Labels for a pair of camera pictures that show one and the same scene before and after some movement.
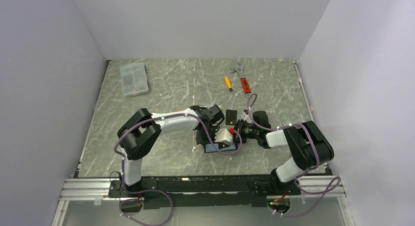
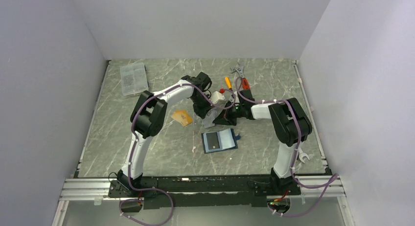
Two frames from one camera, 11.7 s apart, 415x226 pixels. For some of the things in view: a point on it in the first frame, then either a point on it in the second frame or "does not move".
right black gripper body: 244,130 -> 234,112
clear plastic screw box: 134,79 does not move
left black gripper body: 202,137 -> 201,104
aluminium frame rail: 87,189 does not move
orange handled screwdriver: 228,83 does not move
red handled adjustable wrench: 240,69 does not move
